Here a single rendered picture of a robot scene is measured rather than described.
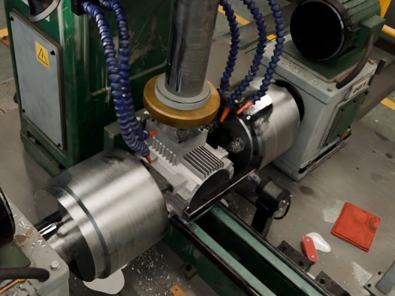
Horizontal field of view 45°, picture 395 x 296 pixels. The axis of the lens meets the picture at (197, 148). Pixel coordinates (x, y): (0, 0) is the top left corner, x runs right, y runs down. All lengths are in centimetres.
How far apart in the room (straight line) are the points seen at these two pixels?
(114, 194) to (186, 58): 32
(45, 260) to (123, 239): 18
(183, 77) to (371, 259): 81
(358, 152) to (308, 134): 38
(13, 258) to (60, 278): 9
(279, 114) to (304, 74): 19
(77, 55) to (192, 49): 27
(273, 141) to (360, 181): 52
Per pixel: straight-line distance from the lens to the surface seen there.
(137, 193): 102
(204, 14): 97
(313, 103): 145
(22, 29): 126
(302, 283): 125
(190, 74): 104
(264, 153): 128
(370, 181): 176
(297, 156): 157
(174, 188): 114
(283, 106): 133
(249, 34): 394
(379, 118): 354
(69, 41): 109
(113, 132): 115
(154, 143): 120
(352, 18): 146
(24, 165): 157
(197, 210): 116
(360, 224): 159
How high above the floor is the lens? 192
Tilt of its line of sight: 43 degrees down
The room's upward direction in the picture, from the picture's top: 11 degrees clockwise
